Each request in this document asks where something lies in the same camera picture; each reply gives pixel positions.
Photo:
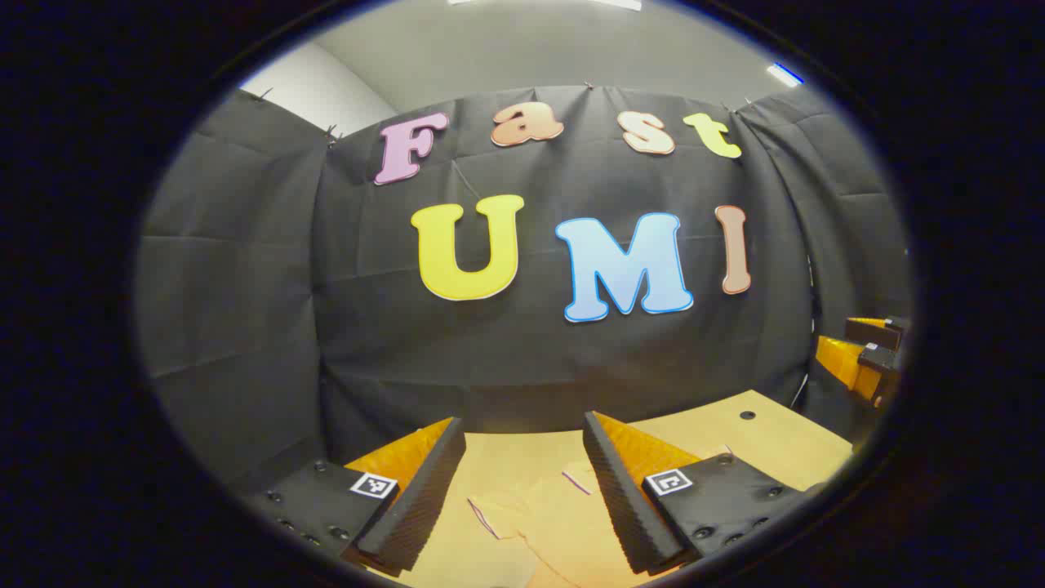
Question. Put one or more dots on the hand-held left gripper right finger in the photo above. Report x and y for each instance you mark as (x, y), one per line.
(620, 498)

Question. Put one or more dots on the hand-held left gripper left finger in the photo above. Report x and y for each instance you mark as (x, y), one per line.
(420, 498)

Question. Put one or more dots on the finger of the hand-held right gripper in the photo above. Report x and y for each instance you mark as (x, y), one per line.
(873, 333)
(845, 363)

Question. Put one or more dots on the orange T-shirt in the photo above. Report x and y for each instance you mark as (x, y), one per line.
(555, 531)

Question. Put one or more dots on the black backdrop cloth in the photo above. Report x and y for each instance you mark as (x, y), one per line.
(367, 343)

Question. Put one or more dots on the ceiling light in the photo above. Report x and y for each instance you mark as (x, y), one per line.
(784, 75)

